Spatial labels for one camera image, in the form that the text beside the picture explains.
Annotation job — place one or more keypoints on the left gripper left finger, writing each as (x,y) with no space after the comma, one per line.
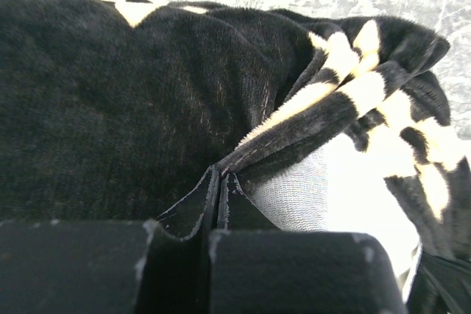
(153,266)

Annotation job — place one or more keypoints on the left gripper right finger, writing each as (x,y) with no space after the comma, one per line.
(257,269)

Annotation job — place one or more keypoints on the black floral plush pillowcase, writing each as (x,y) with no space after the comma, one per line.
(113,110)

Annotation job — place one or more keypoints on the white pillow insert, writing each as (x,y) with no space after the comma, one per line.
(336,189)

